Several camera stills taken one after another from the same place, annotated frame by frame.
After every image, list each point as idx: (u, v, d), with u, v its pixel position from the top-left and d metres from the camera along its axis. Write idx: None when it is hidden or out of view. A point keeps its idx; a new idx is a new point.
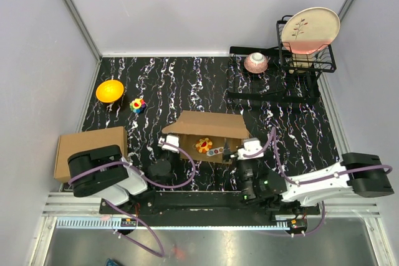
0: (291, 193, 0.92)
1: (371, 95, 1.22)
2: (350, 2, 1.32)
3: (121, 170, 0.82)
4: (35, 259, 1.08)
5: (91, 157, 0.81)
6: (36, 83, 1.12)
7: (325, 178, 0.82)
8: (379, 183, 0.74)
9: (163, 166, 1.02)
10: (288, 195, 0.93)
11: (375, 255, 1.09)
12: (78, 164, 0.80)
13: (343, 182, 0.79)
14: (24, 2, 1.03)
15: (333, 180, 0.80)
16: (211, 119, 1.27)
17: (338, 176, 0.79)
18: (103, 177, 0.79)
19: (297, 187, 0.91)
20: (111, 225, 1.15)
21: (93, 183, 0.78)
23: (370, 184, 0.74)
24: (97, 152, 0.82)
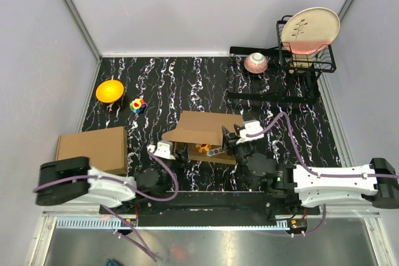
0: (307, 183, 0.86)
1: (371, 95, 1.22)
2: (350, 3, 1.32)
3: (82, 186, 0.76)
4: (35, 259, 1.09)
5: (56, 169, 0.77)
6: (36, 83, 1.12)
7: (352, 176, 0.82)
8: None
9: (149, 178, 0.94)
10: (302, 184, 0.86)
11: (375, 255, 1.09)
12: (45, 175, 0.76)
13: (368, 183, 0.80)
14: (24, 2, 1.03)
15: (360, 179, 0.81)
16: (209, 123, 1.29)
17: (367, 177, 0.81)
18: (61, 190, 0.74)
19: (316, 179, 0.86)
20: (111, 225, 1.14)
21: (58, 197, 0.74)
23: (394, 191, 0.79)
24: (64, 164, 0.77)
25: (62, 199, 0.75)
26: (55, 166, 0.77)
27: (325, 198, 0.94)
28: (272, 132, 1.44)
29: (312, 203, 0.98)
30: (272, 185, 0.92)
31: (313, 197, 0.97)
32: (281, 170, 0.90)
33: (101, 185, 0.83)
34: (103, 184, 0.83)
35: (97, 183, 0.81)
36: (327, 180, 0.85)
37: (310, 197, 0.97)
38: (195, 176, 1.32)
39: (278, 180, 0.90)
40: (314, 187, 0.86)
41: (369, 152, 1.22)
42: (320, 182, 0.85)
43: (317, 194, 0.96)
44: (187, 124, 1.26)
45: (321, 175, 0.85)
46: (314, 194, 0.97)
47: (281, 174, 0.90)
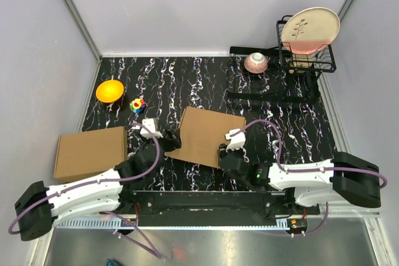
0: (277, 178, 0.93)
1: (371, 94, 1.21)
2: (350, 3, 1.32)
3: (43, 209, 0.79)
4: (35, 259, 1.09)
5: (20, 207, 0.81)
6: (36, 83, 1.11)
7: (311, 170, 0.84)
8: (366, 189, 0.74)
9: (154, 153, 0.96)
10: (274, 179, 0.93)
11: (375, 255, 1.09)
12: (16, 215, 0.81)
13: (326, 176, 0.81)
14: (24, 2, 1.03)
15: (318, 173, 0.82)
16: (212, 128, 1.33)
17: (324, 170, 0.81)
18: (33, 221, 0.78)
19: (285, 174, 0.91)
20: (111, 225, 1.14)
21: (29, 228, 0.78)
23: (355, 185, 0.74)
24: (24, 198, 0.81)
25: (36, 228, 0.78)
26: (19, 204, 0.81)
27: (312, 195, 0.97)
28: (272, 132, 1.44)
29: (306, 202, 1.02)
30: (253, 182, 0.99)
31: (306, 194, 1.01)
32: (261, 167, 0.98)
33: (70, 198, 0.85)
34: (70, 195, 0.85)
35: (63, 199, 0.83)
36: (294, 175, 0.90)
37: (302, 194, 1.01)
38: (195, 176, 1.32)
39: (257, 175, 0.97)
40: (283, 182, 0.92)
41: (369, 152, 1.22)
42: (288, 177, 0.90)
43: (307, 191, 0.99)
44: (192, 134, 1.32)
45: (288, 170, 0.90)
46: (304, 190, 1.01)
47: (261, 170, 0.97)
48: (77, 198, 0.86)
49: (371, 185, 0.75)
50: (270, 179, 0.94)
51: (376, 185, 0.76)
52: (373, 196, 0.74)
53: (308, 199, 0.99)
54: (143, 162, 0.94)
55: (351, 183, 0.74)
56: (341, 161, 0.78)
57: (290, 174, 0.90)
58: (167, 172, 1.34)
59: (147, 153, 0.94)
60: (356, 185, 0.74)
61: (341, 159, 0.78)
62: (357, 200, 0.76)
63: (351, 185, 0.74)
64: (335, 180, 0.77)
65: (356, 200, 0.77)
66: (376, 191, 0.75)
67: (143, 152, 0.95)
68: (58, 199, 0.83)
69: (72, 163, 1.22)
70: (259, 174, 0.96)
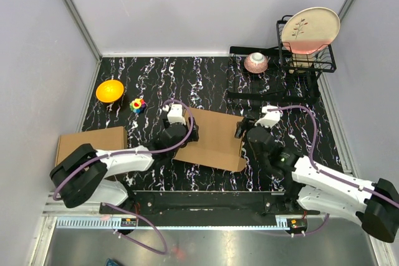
0: (304, 172, 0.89)
1: (371, 94, 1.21)
2: (350, 3, 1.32)
3: (96, 167, 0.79)
4: (35, 259, 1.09)
5: (65, 170, 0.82)
6: (35, 83, 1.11)
7: (348, 183, 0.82)
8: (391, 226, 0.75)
9: (176, 129, 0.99)
10: (301, 171, 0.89)
11: (375, 255, 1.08)
12: (58, 180, 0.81)
13: (361, 196, 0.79)
14: (24, 2, 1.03)
15: (355, 190, 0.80)
16: (217, 130, 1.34)
17: (361, 189, 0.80)
18: (85, 179, 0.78)
19: (315, 172, 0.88)
20: (111, 225, 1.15)
21: (78, 188, 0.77)
23: (383, 215, 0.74)
24: (68, 161, 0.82)
25: (82, 190, 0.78)
26: (62, 167, 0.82)
27: (322, 202, 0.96)
28: (272, 132, 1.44)
29: (308, 205, 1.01)
30: (273, 163, 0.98)
31: (312, 199, 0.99)
32: (287, 152, 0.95)
33: (116, 161, 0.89)
34: (118, 159, 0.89)
35: (111, 161, 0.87)
36: (324, 178, 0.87)
37: (308, 197, 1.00)
38: (195, 176, 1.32)
39: (282, 159, 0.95)
40: (309, 178, 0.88)
41: (370, 152, 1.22)
42: (318, 176, 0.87)
43: (316, 197, 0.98)
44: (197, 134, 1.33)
45: (320, 171, 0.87)
46: (312, 195, 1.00)
47: (287, 156, 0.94)
48: (122, 162, 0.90)
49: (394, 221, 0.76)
50: (297, 170, 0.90)
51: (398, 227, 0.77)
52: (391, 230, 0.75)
53: (313, 204, 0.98)
54: (169, 139, 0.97)
55: (383, 211, 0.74)
56: (386, 191, 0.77)
57: (320, 175, 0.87)
58: (167, 172, 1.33)
59: (178, 129, 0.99)
60: (385, 216, 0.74)
61: (387, 190, 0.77)
62: (375, 227, 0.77)
63: (384, 216, 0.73)
64: (369, 203, 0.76)
65: (374, 227, 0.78)
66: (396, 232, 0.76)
67: (170, 129, 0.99)
68: (108, 160, 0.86)
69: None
70: (283, 159, 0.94)
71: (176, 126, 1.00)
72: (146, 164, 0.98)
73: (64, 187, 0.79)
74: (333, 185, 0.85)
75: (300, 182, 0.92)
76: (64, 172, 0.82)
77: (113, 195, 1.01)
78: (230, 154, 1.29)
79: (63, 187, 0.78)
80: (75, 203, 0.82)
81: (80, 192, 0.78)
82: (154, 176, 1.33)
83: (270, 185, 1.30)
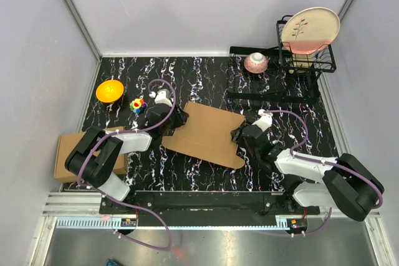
0: (283, 159, 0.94)
1: (372, 94, 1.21)
2: (349, 4, 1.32)
3: (111, 142, 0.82)
4: (35, 259, 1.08)
5: (80, 155, 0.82)
6: (35, 83, 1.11)
7: (312, 159, 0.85)
8: (358, 197, 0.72)
9: (159, 108, 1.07)
10: (280, 158, 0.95)
11: (375, 255, 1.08)
12: (75, 166, 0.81)
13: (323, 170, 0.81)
14: (24, 2, 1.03)
15: (318, 164, 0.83)
16: (220, 126, 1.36)
17: (323, 164, 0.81)
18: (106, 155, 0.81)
19: (292, 157, 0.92)
20: (111, 225, 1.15)
21: (100, 165, 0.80)
23: (344, 185, 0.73)
24: (81, 146, 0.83)
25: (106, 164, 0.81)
26: (76, 152, 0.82)
27: (312, 194, 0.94)
28: (272, 132, 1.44)
29: (303, 200, 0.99)
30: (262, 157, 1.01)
31: (303, 191, 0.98)
32: (275, 148, 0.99)
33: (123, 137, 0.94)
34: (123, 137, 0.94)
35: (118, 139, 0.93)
36: (299, 161, 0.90)
37: (302, 190, 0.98)
38: (195, 176, 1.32)
39: (269, 154, 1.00)
40: (287, 164, 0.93)
41: (369, 152, 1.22)
42: (293, 160, 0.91)
43: (306, 189, 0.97)
44: (199, 129, 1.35)
45: (295, 156, 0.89)
46: (303, 187, 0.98)
47: (275, 150, 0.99)
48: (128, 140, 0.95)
49: (363, 195, 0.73)
50: (278, 156, 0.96)
51: (370, 202, 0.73)
52: (359, 205, 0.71)
53: (307, 197, 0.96)
54: (159, 116, 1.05)
55: (343, 182, 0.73)
56: (347, 162, 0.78)
57: (296, 159, 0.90)
58: (167, 172, 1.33)
59: (160, 108, 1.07)
60: (347, 187, 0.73)
61: (348, 162, 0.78)
62: (344, 205, 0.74)
63: (343, 185, 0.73)
64: (330, 172, 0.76)
65: (345, 207, 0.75)
66: (366, 205, 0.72)
67: (156, 109, 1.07)
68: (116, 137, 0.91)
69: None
70: (271, 153, 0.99)
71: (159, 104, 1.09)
72: (148, 142, 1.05)
73: (85, 169, 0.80)
74: (305, 166, 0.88)
75: (288, 172, 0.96)
76: (80, 157, 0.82)
77: (118, 190, 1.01)
78: (229, 151, 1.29)
79: (85, 169, 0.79)
80: (99, 183, 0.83)
81: (103, 167, 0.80)
82: (154, 176, 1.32)
83: (270, 185, 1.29)
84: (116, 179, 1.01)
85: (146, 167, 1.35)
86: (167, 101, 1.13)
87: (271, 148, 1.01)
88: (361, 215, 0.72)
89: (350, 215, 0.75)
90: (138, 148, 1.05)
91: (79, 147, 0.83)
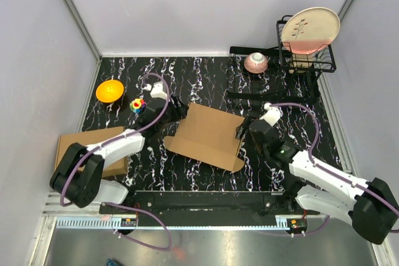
0: (301, 164, 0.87)
1: (372, 94, 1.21)
2: (349, 4, 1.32)
3: (91, 162, 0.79)
4: (35, 259, 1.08)
5: (62, 175, 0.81)
6: (35, 83, 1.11)
7: (342, 179, 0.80)
8: (382, 225, 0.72)
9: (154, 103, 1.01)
10: (297, 163, 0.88)
11: (375, 255, 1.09)
12: (60, 186, 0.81)
13: (353, 192, 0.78)
14: (24, 2, 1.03)
15: (348, 185, 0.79)
16: (220, 128, 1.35)
17: (355, 186, 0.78)
18: (85, 178, 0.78)
19: (310, 165, 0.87)
20: (111, 225, 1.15)
21: (81, 189, 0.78)
23: (373, 215, 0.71)
24: (63, 166, 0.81)
25: (91, 183, 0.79)
26: (59, 173, 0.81)
27: (320, 201, 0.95)
28: None
29: (305, 203, 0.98)
30: (271, 154, 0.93)
31: (308, 197, 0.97)
32: (288, 146, 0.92)
33: (109, 149, 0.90)
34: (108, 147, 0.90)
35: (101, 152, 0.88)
36: (320, 172, 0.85)
37: (307, 195, 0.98)
38: (195, 176, 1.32)
39: (282, 151, 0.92)
40: (305, 171, 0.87)
41: (369, 152, 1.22)
42: (313, 170, 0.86)
43: (313, 195, 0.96)
44: (199, 129, 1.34)
45: (317, 164, 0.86)
46: (310, 192, 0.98)
47: (287, 149, 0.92)
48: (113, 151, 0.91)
49: (386, 223, 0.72)
50: (293, 161, 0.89)
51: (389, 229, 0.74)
52: (381, 232, 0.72)
53: (312, 203, 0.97)
54: (154, 113, 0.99)
55: (373, 210, 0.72)
56: (377, 189, 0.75)
57: (317, 169, 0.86)
58: (167, 172, 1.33)
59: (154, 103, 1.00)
60: (376, 216, 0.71)
61: (378, 188, 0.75)
62: (365, 227, 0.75)
63: (372, 214, 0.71)
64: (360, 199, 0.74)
65: (365, 229, 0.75)
66: (386, 233, 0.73)
67: (151, 104, 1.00)
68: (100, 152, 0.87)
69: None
70: (283, 151, 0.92)
71: (156, 100, 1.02)
72: (140, 142, 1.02)
73: (69, 190, 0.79)
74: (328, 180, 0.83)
75: (298, 176, 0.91)
76: (63, 177, 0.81)
77: (113, 195, 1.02)
78: (230, 152, 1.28)
79: (68, 191, 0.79)
80: (86, 201, 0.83)
81: (86, 189, 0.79)
82: (154, 176, 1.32)
83: (270, 185, 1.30)
84: (110, 186, 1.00)
85: (146, 167, 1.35)
86: (163, 94, 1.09)
87: (282, 145, 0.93)
88: (378, 239, 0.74)
89: (368, 237, 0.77)
90: (130, 152, 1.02)
91: (61, 167, 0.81)
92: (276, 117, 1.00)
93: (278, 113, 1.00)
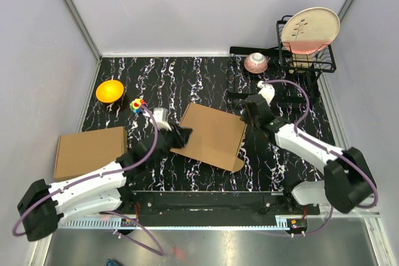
0: (285, 134, 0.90)
1: (372, 94, 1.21)
2: (349, 4, 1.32)
3: (47, 207, 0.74)
4: (35, 259, 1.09)
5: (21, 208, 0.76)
6: (36, 83, 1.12)
7: (319, 144, 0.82)
8: (351, 193, 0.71)
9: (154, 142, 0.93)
10: (282, 132, 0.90)
11: (375, 255, 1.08)
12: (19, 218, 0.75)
13: (326, 157, 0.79)
14: (24, 2, 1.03)
15: (323, 151, 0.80)
16: (219, 128, 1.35)
17: (329, 152, 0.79)
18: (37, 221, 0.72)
19: (294, 135, 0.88)
20: (111, 225, 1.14)
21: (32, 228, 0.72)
23: (341, 179, 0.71)
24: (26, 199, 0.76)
25: (43, 225, 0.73)
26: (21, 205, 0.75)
27: (309, 190, 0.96)
28: None
29: (302, 197, 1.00)
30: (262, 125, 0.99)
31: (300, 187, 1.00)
32: (278, 119, 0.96)
33: (73, 194, 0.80)
34: (73, 191, 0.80)
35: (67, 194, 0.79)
36: (301, 140, 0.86)
37: (299, 187, 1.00)
38: (195, 176, 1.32)
39: (270, 123, 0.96)
40: (287, 140, 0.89)
41: (370, 152, 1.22)
42: (295, 139, 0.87)
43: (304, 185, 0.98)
44: (204, 128, 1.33)
45: (299, 134, 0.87)
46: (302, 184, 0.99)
47: (277, 121, 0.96)
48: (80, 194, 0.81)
49: (356, 192, 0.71)
50: (280, 131, 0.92)
51: (360, 200, 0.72)
52: (349, 199, 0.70)
53: (305, 194, 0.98)
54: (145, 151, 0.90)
55: (343, 175, 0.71)
56: (351, 157, 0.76)
57: (298, 139, 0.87)
58: (167, 172, 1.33)
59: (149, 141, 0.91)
60: (345, 180, 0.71)
61: (352, 156, 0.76)
62: (333, 194, 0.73)
63: (341, 178, 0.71)
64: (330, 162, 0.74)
65: (335, 197, 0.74)
66: (356, 203, 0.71)
67: (146, 141, 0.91)
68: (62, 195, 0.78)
69: (80, 167, 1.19)
70: (272, 123, 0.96)
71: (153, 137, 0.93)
72: (123, 180, 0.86)
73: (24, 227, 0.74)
74: (307, 147, 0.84)
75: (283, 146, 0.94)
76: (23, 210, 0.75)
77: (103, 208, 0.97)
78: (230, 152, 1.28)
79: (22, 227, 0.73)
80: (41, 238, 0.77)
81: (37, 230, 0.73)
82: (154, 176, 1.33)
83: (270, 185, 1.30)
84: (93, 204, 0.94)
85: None
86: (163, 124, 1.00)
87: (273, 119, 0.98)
88: (347, 208, 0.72)
89: (336, 206, 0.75)
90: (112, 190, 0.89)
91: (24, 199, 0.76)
92: (271, 95, 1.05)
93: (272, 91, 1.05)
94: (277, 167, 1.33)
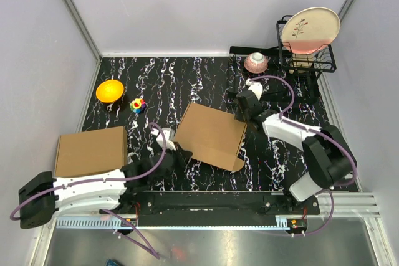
0: (272, 123, 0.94)
1: (372, 94, 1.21)
2: (349, 4, 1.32)
3: (47, 200, 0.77)
4: (35, 259, 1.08)
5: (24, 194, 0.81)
6: (36, 83, 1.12)
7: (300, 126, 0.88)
8: (330, 166, 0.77)
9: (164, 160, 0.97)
10: (269, 120, 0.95)
11: (376, 255, 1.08)
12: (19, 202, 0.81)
13: (305, 134, 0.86)
14: (24, 2, 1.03)
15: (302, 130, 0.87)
16: (219, 128, 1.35)
17: (308, 130, 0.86)
18: (34, 212, 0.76)
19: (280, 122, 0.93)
20: (111, 225, 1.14)
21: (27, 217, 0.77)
23: (320, 152, 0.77)
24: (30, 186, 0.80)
25: (38, 215, 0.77)
26: (24, 190, 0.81)
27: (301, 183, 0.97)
28: None
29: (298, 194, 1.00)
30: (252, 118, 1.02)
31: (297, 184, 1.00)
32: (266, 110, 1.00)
33: (74, 192, 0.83)
34: (75, 190, 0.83)
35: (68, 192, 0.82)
36: (285, 124, 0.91)
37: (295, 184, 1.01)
38: (195, 176, 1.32)
39: (260, 114, 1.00)
40: (274, 126, 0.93)
41: (370, 152, 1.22)
42: (280, 124, 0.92)
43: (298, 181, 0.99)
44: (204, 129, 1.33)
45: (283, 120, 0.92)
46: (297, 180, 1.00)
47: (265, 112, 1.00)
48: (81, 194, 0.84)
49: (335, 165, 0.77)
50: (267, 119, 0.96)
51: (340, 174, 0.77)
52: (328, 170, 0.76)
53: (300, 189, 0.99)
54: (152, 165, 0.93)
55: (321, 149, 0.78)
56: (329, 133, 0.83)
57: (283, 124, 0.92)
58: None
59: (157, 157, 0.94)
60: (323, 154, 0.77)
61: (330, 132, 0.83)
62: (314, 168, 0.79)
63: (319, 151, 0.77)
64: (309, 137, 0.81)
65: (315, 171, 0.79)
66: (335, 175, 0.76)
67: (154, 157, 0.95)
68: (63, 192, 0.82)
69: (81, 165, 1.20)
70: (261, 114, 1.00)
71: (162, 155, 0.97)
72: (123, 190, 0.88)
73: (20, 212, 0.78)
74: (289, 129, 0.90)
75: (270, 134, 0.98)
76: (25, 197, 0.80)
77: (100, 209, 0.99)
78: (229, 152, 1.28)
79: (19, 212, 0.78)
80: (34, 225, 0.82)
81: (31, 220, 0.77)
82: None
83: (270, 185, 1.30)
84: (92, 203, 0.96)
85: None
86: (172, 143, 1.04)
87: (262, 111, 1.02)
88: (327, 183, 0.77)
89: (317, 182, 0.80)
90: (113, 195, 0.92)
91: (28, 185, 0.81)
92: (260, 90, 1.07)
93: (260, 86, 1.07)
94: (277, 167, 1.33)
